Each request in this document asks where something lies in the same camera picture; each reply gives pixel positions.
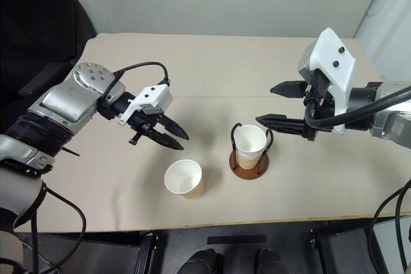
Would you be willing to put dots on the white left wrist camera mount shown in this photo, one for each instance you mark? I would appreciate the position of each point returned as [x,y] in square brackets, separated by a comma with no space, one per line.
[154,94]

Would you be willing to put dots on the black zip tie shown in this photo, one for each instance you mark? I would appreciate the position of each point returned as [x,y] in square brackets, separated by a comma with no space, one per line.
[70,151]

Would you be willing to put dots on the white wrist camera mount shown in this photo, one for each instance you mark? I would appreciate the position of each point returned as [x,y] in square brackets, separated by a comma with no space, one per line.
[154,94]
[334,52]

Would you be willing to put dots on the dark rounded shape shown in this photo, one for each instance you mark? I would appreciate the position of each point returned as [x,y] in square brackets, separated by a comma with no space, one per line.
[200,262]
[269,262]

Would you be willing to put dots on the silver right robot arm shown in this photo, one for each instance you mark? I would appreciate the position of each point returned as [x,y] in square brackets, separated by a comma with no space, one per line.
[388,116]

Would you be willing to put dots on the black tape strip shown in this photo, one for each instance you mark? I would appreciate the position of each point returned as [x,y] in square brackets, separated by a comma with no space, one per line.
[236,240]

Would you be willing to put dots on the black metal table leg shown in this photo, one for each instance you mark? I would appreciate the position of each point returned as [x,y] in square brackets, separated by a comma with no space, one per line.
[321,251]
[147,251]

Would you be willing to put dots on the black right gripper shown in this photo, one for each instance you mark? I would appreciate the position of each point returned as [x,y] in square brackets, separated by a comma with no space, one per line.
[326,104]

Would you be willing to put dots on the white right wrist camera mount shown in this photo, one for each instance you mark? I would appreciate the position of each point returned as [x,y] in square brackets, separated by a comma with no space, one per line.
[334,52]

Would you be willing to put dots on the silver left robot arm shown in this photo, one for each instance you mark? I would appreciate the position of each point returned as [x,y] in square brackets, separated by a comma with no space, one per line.
[64,107]

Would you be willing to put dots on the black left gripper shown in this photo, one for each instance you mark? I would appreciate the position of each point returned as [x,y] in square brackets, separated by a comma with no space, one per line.
[143,123]

